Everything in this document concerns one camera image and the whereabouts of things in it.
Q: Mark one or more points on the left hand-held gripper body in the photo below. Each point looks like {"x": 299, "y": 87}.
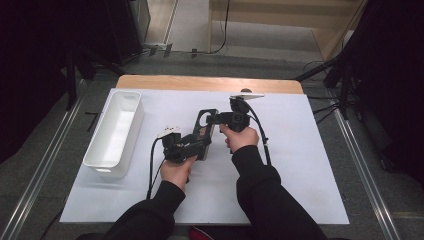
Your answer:
{"x": 176, "y": 150}

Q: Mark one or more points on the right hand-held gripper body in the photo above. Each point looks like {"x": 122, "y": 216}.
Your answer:
{"x": 236, "y": 120}

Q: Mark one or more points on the white plastic bin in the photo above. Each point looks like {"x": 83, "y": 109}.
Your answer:
{"x": 115, "y": 133}

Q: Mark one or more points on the person's right hand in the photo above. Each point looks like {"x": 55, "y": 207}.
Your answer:
{"x": 241, "y": 138}

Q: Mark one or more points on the person's left hand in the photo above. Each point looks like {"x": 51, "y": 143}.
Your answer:
{"x": 176, "y": 173}

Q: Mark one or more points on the wooden table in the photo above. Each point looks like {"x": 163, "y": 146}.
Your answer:
{"x": 186, "y": 82}

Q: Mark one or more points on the white table mat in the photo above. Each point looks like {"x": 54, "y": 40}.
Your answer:
{"x": 300, "y": 150}

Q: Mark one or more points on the red cloth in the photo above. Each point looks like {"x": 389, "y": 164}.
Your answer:
{"x": 200, "y": 234}

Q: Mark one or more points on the black tripod leg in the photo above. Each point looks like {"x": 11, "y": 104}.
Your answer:
{"x": 313, "y": 71}

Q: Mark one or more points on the light wooden platform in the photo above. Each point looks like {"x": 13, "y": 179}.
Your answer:
{"x": 333, "y": 40}

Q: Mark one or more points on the black curtain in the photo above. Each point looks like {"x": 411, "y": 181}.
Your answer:
{"x": 393, "y": 83}
{"x": 30, "y": 66}

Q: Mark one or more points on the aluminium floor rail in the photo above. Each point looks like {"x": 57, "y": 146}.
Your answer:
{"x": 366, "y": 176}
{"x": 36, "y": 176}

